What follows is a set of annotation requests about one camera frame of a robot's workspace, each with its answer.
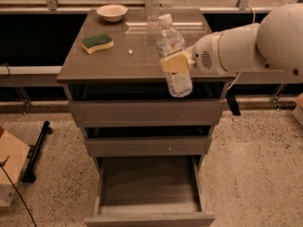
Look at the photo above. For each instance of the grey drawer cabinet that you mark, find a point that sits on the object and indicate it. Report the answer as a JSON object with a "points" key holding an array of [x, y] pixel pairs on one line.
{"points": [[134, 43]]}

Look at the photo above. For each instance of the grey top drawer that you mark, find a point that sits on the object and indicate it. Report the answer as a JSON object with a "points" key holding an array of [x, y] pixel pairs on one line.
{"points": [[144, 113]]}

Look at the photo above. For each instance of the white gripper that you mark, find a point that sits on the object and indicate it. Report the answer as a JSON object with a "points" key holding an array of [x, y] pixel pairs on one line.
{"points": [[204, 57]]}

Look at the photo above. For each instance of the cardboard box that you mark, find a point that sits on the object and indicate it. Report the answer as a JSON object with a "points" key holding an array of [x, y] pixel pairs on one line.
{"points": [[13, 153]]}

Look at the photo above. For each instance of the green yellow sponge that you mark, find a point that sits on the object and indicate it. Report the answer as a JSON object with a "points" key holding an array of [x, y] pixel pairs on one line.
{"points": [[97, 43]]}

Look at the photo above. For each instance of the white ceramic bowl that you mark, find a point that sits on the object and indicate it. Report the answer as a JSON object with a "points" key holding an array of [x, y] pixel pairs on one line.
{"points": [[112, 13]]}

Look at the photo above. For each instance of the tall clear bottle on counter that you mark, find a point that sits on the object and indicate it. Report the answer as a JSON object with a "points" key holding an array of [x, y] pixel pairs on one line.
{"points": [[152, 9]]}

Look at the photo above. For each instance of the grey open bottom drawer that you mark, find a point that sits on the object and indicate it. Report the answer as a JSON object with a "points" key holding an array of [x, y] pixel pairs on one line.
{"points": [[162, 191]]}

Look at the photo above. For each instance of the clear plastic water bottle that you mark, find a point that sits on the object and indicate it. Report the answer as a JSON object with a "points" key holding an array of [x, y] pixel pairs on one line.
{"points": [[171, 50]]}

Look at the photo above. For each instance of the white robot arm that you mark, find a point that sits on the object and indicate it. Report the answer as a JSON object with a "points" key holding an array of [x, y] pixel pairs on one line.
{"points": [[274, 43]]}

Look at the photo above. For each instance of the grey middle drawer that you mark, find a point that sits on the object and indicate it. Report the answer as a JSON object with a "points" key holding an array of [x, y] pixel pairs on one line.
{"points": [[147, 146]]}

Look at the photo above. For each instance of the black metal stand leg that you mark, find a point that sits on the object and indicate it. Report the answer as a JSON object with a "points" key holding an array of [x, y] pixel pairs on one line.
{"points": [[29, 175]]}

